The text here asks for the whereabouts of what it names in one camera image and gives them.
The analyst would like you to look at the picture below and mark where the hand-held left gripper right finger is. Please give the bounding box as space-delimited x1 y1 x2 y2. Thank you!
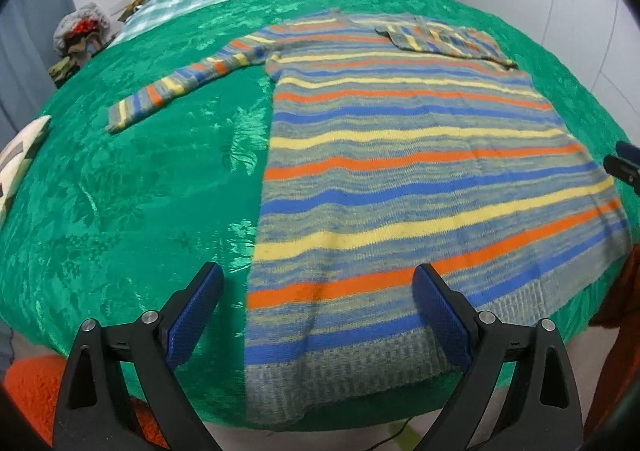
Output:
411 263 585 451

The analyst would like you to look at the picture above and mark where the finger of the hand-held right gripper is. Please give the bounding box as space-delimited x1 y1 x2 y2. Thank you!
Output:
602 140 640 197

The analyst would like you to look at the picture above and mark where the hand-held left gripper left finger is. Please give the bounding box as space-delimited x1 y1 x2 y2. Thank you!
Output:
52 261 225 451

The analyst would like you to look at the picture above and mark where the striped knit sweater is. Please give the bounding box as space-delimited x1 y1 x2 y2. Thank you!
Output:
107 8 632 427

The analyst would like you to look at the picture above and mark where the pile of clothes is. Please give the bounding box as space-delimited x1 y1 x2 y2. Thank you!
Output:
47 2 113 82

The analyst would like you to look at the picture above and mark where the yellow green floor mat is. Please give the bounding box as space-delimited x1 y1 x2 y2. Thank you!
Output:
380 423 436 451

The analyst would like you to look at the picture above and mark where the green velvet bedspread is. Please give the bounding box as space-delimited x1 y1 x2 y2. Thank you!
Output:
0 0 640 424

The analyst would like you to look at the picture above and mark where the dark orange cloth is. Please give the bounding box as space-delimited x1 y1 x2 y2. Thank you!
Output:
585 241 640 437

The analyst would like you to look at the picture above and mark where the orange fuzzy rug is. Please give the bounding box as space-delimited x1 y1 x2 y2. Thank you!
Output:
5 353 166 451

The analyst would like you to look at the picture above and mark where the beige patterned pillow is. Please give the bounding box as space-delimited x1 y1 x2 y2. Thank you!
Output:
0 115 53 227

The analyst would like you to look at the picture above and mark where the grey curtain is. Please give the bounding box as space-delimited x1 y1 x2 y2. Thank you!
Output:
0 0 76 142

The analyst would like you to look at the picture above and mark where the black cable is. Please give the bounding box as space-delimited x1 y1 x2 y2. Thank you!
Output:
365 421 411 451

